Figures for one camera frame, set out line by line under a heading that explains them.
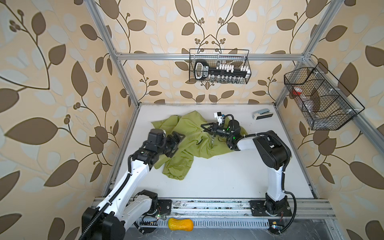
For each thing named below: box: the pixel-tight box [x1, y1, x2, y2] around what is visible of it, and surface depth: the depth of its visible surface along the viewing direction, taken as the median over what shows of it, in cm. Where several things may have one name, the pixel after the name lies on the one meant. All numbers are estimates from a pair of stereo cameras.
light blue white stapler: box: [252, 108, 274, 120], surface depth 113 cm
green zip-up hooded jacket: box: [151, 110, 248, 181], surface depth 92 cm
